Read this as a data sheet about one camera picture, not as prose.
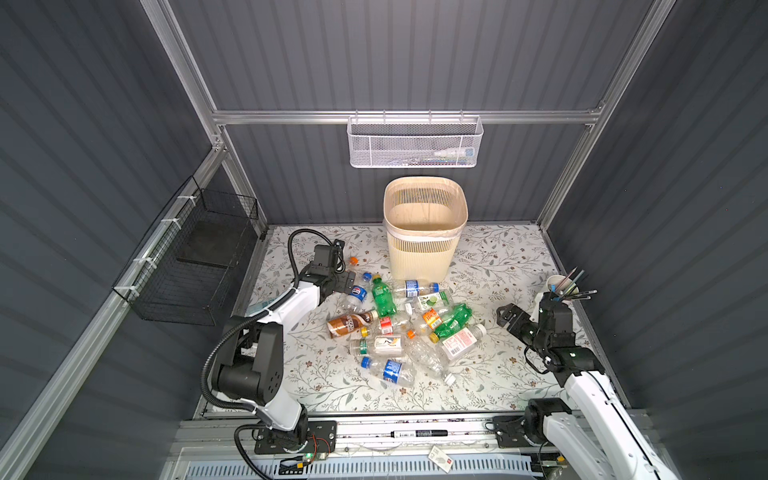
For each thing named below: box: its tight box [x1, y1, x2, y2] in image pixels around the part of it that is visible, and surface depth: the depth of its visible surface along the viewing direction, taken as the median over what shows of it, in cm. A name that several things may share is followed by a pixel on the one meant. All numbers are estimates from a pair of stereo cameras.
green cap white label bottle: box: [359, 335, 406, 357], surface depth 86 cm
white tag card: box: [428, 445, 454, 474], surface depth 71 cm
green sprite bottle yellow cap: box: [372, 274, 397, 318], surface depth 98 cm
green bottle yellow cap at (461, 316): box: [429, 303, 473, 344], surface depth 92 cm
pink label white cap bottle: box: [442, 323, 487, 361], surface depth 87 cm
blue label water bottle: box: [394, 280, 441, 298], surface depth 98 cm
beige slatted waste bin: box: [383, 176, 468, 283], surface depth 98 cm
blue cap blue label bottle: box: [361, 356, 417, 387], surface depth 82 cm
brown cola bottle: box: [327, 310, 379, 339], surface depth 91 cm
